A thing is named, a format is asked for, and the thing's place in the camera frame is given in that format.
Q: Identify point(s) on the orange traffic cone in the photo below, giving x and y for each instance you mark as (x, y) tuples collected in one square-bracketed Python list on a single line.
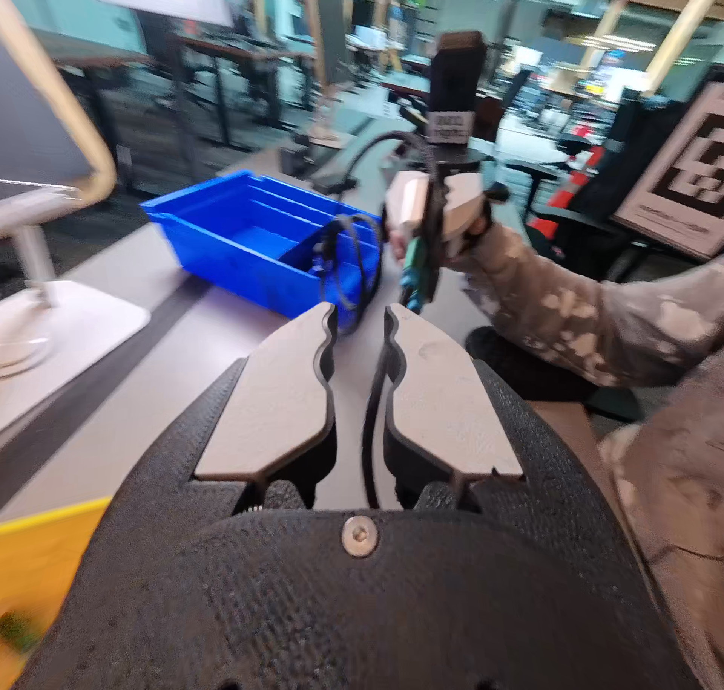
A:
[(568, 192)]

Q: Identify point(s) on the person's right forearm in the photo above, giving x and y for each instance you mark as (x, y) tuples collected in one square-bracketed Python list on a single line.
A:
[(565, 305)]

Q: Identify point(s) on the framed black white marker sign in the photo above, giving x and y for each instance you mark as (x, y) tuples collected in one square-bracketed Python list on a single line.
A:
[(679, 181)]

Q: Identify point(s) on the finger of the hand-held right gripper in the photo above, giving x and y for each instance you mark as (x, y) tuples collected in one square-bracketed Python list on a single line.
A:
[(399, 218), (466, 204)]

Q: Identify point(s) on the person's right hand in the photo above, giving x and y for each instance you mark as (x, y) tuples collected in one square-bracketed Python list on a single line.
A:
[(481, 229)]

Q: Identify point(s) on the black office chair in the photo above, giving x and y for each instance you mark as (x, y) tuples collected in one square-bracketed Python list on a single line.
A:
[(582, 243)]

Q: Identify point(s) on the person's torso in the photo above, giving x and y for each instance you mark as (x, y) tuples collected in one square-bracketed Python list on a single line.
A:
[(679, 475)]

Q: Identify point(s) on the white HDMI adapter box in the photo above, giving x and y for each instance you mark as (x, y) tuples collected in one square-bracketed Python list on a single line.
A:
[(435, 232)]

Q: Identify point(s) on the yellow plastic bin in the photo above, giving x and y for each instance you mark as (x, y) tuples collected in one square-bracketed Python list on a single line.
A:
[(45, 560)]

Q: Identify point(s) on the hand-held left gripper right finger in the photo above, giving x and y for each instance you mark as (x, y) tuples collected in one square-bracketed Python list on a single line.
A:
[(447, 407)]

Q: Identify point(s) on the black power adapter cube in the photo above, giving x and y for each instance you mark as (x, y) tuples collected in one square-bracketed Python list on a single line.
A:
[(295, 160)]

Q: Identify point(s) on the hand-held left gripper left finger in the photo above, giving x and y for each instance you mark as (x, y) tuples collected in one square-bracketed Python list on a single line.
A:
[(271, 407)]

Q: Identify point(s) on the blue plastic bin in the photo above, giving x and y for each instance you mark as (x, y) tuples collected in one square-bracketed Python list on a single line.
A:
[(226, 232)]

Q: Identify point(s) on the black flat box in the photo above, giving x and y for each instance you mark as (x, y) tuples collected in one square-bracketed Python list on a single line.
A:
[(333, 181)]

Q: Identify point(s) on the white board stand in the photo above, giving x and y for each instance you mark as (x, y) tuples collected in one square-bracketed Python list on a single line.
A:
[(73, 317)]

